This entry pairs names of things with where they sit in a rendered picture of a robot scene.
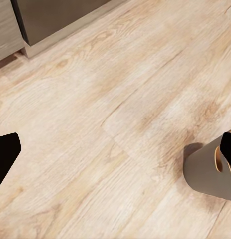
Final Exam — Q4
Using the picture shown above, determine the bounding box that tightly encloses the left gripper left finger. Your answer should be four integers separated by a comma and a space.
0, 132, 21, 185

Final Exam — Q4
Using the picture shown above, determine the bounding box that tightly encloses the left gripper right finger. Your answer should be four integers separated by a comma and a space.
220, 132, 231, 166

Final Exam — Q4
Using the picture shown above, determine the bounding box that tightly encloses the trash can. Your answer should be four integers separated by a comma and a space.
183, 129, 231, 201

